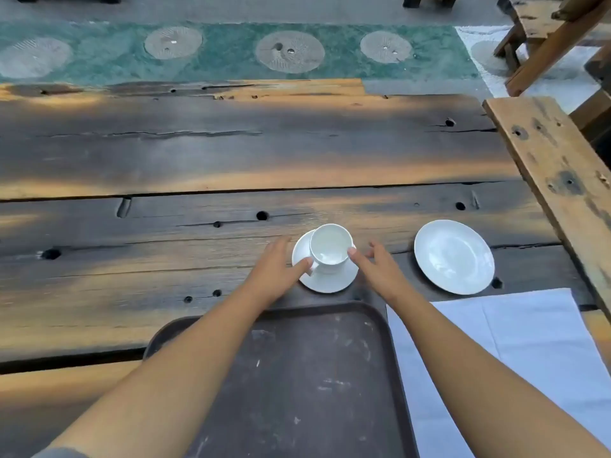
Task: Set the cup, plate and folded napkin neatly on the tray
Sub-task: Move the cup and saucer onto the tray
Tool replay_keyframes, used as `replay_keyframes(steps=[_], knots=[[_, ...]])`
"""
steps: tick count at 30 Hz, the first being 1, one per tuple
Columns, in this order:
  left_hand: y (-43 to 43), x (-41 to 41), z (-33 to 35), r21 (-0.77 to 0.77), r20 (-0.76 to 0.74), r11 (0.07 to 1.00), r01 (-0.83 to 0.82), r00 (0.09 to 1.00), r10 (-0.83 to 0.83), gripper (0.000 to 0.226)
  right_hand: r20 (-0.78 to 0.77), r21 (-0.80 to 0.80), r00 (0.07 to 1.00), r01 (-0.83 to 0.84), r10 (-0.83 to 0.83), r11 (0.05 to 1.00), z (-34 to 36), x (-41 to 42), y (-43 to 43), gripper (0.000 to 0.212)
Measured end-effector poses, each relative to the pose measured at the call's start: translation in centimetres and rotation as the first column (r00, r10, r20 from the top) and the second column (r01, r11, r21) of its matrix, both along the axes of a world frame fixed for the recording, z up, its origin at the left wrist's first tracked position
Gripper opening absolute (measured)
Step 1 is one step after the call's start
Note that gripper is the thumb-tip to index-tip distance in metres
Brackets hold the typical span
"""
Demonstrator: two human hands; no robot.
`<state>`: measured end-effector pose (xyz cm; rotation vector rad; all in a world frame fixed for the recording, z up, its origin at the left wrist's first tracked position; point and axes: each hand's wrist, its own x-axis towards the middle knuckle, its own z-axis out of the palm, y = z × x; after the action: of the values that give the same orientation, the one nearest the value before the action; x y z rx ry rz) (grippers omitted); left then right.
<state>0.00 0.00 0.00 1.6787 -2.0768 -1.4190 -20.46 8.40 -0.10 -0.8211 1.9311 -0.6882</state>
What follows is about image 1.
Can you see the person's right forearm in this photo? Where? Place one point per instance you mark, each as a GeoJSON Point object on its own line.
{"type": "Point", "coordinates": [477, 376]}

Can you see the white side plate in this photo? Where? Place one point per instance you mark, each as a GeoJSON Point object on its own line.
{"type": "Point", "coordinates": [453, 257]}

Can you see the person's left forearm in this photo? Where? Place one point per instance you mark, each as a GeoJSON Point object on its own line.
{"type": "Point", "coordinates": [167, 391]}

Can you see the person's right hand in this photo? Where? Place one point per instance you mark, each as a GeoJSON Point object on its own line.
{"type": "Point", "coordinates": [382, 276]}

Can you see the white saucer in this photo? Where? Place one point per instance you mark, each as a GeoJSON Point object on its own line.
{"type": "Point", "coordinates": [329, 283]}

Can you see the white ceramic cup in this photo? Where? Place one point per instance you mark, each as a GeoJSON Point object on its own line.
{"type": "Point", "coordinates": [331, 243]}

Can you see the wooden bench backrest frame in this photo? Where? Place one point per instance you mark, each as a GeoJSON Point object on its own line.
{"type": "Point", "coordinates": [549, 47]}

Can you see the person's left hand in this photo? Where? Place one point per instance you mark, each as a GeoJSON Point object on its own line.
{"type": "Point", "coordinates": [272, 281]}

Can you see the white napkin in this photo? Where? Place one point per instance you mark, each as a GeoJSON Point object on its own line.
{"type": "Point", "coordinates": [534, 338]}

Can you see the dark brown tray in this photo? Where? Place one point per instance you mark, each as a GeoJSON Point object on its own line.
{"type": "Point", "coordinates": [310, 386]}

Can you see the light wooden bench seat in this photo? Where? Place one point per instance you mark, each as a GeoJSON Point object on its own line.
{"type": "Point", "coordinates": [558, 176]}

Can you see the small wooden stool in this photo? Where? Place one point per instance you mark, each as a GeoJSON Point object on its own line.
{"type": "Point", "coordinates": [534, 21]}

